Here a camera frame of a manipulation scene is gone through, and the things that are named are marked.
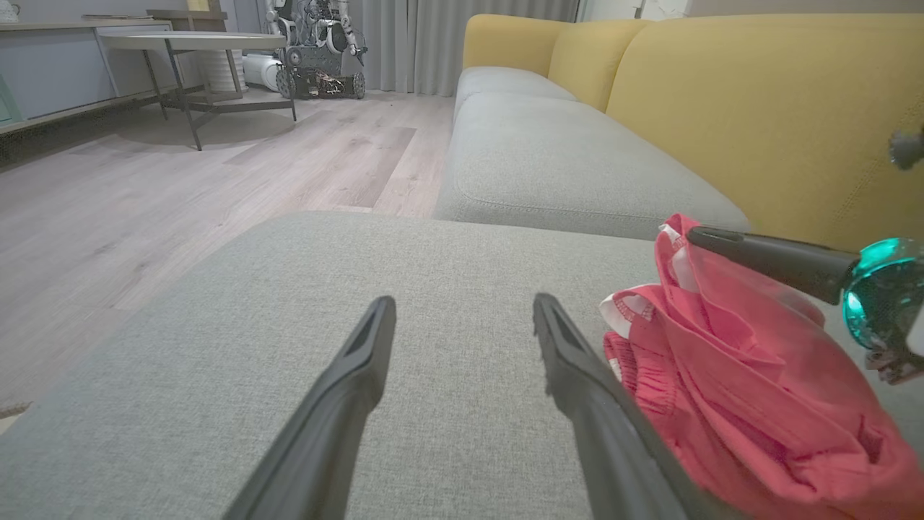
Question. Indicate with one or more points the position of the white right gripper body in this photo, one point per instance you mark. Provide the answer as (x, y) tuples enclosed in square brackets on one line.
[(888, 303)]

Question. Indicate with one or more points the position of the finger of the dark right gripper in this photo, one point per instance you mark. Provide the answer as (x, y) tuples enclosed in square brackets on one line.
[(779, 261)]

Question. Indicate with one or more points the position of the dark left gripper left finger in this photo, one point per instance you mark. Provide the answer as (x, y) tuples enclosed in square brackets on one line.
[(339, 419)]

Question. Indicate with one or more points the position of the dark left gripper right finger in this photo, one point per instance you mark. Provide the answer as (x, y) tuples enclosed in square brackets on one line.
[(606, 448)]

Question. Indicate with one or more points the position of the red shorts white stripes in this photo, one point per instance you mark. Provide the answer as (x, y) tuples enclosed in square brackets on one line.
[(758, 390)]

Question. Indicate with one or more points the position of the wheeled robot base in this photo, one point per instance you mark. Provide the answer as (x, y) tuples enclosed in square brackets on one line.
[(321, 72)]

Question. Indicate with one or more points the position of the large yellow sofa back cushion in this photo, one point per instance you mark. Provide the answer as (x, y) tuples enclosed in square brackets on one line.
[(765, 123)]

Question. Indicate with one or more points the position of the long grey sofa seat cushion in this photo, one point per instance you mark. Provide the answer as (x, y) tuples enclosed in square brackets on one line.
[(563, 166)]

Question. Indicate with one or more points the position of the small yellow sofa back cushion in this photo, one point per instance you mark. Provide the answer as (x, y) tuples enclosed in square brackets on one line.
[(595, 61)]

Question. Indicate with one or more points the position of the short grey sofa seat cushion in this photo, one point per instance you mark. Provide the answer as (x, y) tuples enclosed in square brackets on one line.
[(498, 83)]

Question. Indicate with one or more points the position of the yellow sofa armrest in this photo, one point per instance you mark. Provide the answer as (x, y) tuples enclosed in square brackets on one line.
[(509, 43)]

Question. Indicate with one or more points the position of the white round device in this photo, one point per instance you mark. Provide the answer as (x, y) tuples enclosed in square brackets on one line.
[(261, 71)]

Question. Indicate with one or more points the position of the white ribbed cylinder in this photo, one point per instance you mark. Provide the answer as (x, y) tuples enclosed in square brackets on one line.
[(216, 72)]

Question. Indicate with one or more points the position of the white black humanoid robot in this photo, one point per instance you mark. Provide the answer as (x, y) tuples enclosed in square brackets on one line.
[(332, 29)]

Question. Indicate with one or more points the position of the round grey coffee table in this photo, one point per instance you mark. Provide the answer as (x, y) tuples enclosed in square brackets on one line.
[(188, 41)]

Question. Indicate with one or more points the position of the light green tv cabinet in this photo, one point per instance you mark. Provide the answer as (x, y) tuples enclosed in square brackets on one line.
[(58, 72)]

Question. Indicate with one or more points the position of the white mug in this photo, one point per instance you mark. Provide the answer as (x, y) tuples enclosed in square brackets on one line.
[(9, 10)]

